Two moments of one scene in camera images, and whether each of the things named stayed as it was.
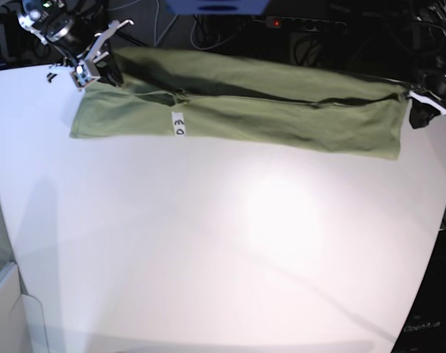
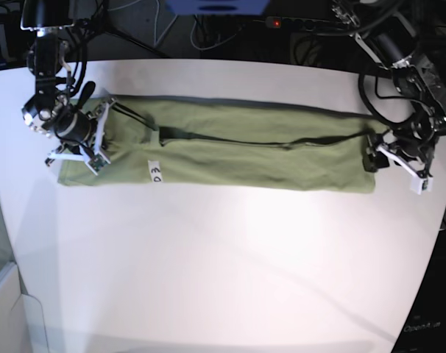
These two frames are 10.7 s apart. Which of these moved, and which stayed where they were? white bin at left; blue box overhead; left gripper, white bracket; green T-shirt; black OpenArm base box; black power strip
Moved: left gripper, white bracket; green T-shirt
Stayed: white bin at left; black OpenArm base box; blue box overhead; black power strip
